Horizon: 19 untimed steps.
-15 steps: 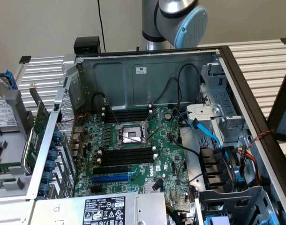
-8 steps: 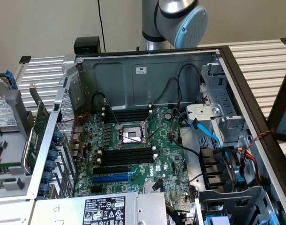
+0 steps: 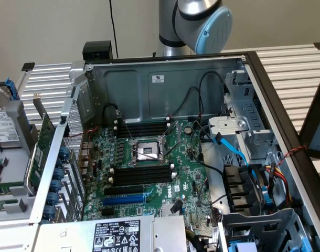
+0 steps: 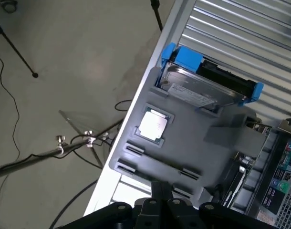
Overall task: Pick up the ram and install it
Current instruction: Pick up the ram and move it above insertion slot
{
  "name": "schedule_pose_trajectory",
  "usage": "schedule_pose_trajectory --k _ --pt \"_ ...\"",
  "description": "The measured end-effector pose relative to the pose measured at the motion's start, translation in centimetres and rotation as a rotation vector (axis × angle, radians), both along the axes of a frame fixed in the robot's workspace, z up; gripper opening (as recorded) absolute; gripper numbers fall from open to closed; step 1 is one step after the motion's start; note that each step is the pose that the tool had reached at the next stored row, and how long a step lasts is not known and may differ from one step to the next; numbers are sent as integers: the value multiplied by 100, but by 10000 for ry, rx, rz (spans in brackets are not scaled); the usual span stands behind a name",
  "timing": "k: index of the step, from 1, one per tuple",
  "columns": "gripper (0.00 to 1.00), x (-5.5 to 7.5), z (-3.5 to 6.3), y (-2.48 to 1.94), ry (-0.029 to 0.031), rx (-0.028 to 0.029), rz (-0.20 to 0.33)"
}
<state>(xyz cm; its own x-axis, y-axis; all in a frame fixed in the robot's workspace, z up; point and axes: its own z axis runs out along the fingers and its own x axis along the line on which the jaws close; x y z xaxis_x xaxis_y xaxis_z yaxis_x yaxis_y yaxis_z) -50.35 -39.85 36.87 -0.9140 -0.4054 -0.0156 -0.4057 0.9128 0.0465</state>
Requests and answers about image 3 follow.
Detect silver socket cover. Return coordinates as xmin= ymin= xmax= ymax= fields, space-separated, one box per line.
xmin=162 ymin=120 xmax=182 ymax=158

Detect thin metal locking lever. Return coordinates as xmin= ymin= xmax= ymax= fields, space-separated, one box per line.
xmin=162 ymin=140 xmax=188 ymax=160
xmin=130 ymin=146 xmax=162 ymax=161

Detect CPU socket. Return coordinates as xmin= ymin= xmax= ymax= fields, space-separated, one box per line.
xmin=130 ymin=136 xmax=168 ymax=166

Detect open PC case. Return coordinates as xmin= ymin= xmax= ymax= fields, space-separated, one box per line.
xmin=28 ymin=51 xmax=320 ymax=252

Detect green Dell motherboard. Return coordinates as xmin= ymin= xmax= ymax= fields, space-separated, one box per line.
xmin=82 ymin=119 xmax=215 ymax=237

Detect silver disk bay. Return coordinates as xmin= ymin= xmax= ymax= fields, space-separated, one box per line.
xmin=208 ymin=70 xmax=281 ymax=169

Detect long black expansion slot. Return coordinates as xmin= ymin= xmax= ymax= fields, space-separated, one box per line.
xmin=104 ymin=185 xmax=144 ymax=196

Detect blue expansion slot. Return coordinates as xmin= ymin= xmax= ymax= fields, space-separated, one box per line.
xmin=102 ymin=195 xmax=146 ymax=207

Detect silver chipset heatsink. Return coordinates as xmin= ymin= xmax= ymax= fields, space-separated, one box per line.
xmin=159 ymin=203 xmax=183 ymax=217

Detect black box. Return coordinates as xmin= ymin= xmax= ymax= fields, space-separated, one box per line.
xmin=82 ymin=40 xmax=113 ymax=60

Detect black fan shroud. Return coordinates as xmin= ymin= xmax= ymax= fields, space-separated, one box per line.
xmin=222 ymin=163 xmax=264 ymax=214

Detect green graphics card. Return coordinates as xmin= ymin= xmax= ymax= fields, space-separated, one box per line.
xmin=23 ymin=91 xmax=56 ymax=196

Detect blue plastic clip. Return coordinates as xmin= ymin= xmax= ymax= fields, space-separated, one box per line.
xmin=262 ymin=185 xmax=275 ymax=211

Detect grey drive cage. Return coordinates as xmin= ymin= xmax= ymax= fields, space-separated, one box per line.
xmin=218 ymin=208 xmax=314 ymax=252

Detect silver power supply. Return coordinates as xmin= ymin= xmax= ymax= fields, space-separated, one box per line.
xmin=35 ymin=215 xmax=188 ymax=252

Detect grey parts rack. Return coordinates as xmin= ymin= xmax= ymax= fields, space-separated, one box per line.
xmin=0 ymin=99 xmax=39 ymax=224

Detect silver hard disk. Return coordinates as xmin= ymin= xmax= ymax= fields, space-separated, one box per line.
xmin=0 ymin=85 xmax=22 ymax=149

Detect dark framed grey panel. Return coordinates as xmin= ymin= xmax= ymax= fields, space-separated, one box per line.
xmin=298 ymin=78 xmax=320 ymax=161

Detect low looped black wire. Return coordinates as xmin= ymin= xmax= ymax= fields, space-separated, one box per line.
xmin=180 ymin=86 xmax=202 ymax=119

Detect short looped black wire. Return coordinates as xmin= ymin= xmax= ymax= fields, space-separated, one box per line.
xmin=102 ymin=103 xmax=123 ymax=124

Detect thick black wire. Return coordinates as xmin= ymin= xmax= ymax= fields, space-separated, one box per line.
xmin=190 ymin=125 xmax=225 ymax=175

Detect thin red wire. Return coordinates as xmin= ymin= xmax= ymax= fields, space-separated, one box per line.
xmin=82 ymin=125 xmax=100 ymax=138

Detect blue SATA wire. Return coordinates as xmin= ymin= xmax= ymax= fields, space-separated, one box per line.
xmin=214 ymin=132 xmax=258 ymax=182

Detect tall looped black wire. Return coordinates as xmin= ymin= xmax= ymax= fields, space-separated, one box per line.
xmin=198 ymin=71 xmax=226 ymax=118

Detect black angled wire plug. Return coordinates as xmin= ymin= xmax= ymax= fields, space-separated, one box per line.
xmin=169 ymin=198 xmax=184 ymax=215

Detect thin black wire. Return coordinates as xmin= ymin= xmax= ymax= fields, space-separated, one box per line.
xmin=198 ymin=178 xmax=228 ymax=207

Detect black wall cable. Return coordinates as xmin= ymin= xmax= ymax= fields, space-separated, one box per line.
xmin=108 ymin=0 xmax=119 ymax=58

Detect yellow red power wires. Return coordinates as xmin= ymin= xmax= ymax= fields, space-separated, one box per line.
xmin=263 ymin=163 xmax=294 ymax=207

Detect red black twisted wire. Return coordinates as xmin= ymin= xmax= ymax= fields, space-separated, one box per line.
xmin=276 ymin=145 xmax=309 ymax=166

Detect blue disk bracket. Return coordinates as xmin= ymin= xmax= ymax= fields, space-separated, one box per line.
xmin=4 ymin=77 xmax=20 ymax=102

